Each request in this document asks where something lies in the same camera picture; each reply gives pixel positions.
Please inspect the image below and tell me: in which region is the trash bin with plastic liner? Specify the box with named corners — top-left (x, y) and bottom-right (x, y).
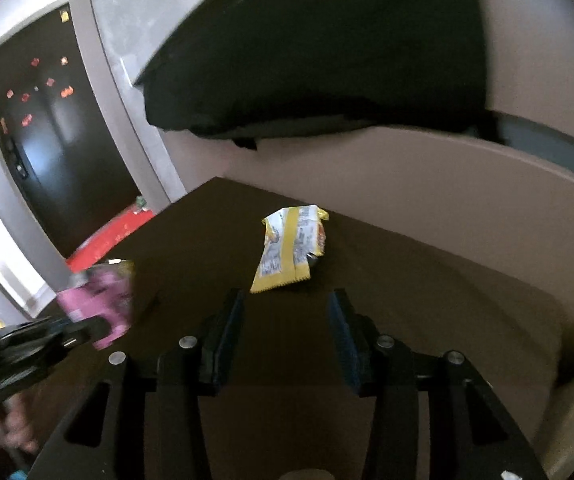
top-left (534, 380), bottom-right (574, 479)

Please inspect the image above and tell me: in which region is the person's left hand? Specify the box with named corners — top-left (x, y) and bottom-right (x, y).
top-left (0, 393), bottom-right (38, 455)

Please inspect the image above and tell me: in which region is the red floor mat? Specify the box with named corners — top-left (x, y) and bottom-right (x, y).
top-left (66, 205), bottom-right (155, 272)

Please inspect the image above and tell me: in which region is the yellow snack wrapper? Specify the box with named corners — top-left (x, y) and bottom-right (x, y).
top-left (250, 205), bottom-right (329, 294)

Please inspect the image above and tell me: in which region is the black refrigerator with magnets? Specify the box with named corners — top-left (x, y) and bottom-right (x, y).
top-left (0, 6), bottom-right (139, 258)

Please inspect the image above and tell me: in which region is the black hanging cloth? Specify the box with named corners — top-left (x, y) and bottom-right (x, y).
top-left (139, 0), bottom-right (488, 148)

